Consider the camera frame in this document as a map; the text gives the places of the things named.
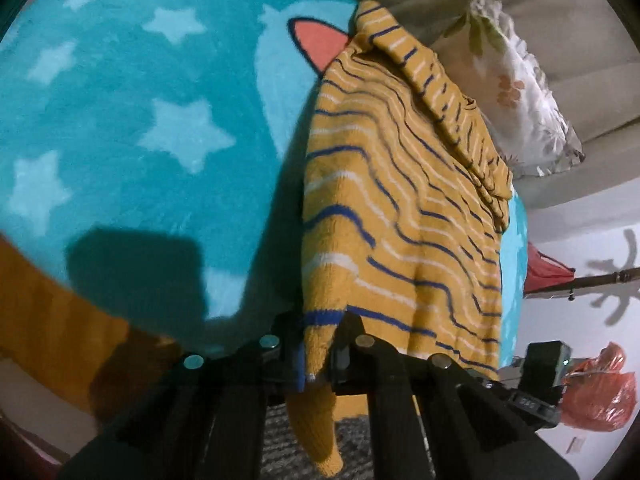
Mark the dark wooden rail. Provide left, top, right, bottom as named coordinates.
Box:
left=524, top=266, right=640, bottom=302

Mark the red cloth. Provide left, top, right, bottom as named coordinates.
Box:
left=522, top=241, right=577, bottom=295

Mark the beige sofa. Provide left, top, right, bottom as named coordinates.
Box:
left=320, top=0, right=640, bottom=211

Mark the yellow striped knit sweater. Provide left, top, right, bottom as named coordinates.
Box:
left=287, top=0, right=514, bottom=479

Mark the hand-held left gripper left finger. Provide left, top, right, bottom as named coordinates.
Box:
left=59, top=314, right=307, bottom=480

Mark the turquoise star print blanket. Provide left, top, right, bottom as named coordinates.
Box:
left=0, top=0, right=530, bottom=377

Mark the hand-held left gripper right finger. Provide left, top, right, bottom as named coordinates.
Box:
left=327, top=311, right=577, bottom=480

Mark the floral print pillow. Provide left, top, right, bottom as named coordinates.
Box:
left=444, top=0, right=586, bottom=179

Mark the mustard yellow bedsheet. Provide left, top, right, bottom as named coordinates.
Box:
left=0, top=234, right=203, bottom=428

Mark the grey carpet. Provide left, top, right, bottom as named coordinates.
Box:
left=260, top=399, right=382, bottom=480

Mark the orange plastic bag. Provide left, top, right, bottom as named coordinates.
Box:
left=559, top=342, right=639, bottom=434

